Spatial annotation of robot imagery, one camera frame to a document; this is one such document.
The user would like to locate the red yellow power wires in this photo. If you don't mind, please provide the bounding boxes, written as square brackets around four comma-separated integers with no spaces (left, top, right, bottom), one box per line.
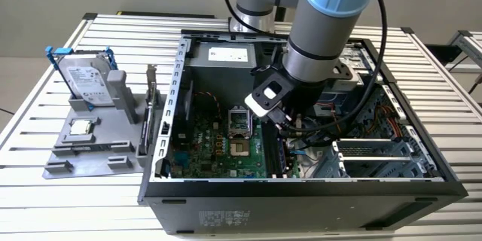
[366,104,403,143]

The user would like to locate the grey metal drive cage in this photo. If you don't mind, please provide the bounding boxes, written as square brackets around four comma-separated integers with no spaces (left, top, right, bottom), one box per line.
[315,40,379,117]

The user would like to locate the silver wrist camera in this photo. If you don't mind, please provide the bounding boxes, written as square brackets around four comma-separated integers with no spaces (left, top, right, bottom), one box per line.
[244,74,292,125]
[331,64,356,88]

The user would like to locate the CPU socket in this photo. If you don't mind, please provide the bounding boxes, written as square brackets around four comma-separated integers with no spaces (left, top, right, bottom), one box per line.
[228,138,252,157]

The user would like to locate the black open PC case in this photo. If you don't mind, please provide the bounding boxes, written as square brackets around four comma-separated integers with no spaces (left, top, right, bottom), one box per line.
[137,28,468,235]

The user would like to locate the green motherboard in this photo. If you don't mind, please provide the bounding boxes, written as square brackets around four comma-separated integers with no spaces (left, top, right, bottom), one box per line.
[167,105,302,180]

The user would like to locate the metal socket cover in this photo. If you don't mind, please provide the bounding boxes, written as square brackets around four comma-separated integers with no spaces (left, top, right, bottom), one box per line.
[228,105,252,138]

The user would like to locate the silver CPU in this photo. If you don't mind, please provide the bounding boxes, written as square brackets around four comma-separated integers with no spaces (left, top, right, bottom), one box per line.
[69,119,95,135]

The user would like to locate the metal slat side table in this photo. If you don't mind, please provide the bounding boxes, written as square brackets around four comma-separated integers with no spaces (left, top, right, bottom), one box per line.
[446,29,482,73]

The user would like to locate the red black twisted wire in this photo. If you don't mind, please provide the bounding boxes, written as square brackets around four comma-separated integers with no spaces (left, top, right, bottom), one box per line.
[192,91,223,119]

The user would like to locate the grey parts rack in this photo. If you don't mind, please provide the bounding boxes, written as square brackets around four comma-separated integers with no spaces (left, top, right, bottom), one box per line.
[43,70,167,180]

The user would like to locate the hard disk in blue carrier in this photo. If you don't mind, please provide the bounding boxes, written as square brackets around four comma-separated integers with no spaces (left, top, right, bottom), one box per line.
[44,45,120,111]

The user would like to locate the grey power supply unit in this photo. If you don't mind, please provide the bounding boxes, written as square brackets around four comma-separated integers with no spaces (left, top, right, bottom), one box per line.
[184,42,259,109]

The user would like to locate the black graphics card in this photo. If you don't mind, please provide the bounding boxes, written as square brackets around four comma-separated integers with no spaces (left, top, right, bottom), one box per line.
[137,64,161,157]

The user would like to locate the black cable bundle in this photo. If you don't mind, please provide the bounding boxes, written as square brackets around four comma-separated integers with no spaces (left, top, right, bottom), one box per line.
[291,128,364,153]

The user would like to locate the black camera cable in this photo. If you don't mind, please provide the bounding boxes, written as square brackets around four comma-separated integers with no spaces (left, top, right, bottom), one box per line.
[220,0,388,140]

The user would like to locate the black RAM slot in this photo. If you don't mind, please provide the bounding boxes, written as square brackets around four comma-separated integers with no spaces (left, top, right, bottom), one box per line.
[272,130,283,178]
[267,125,278,178]
[262,124,272,178]

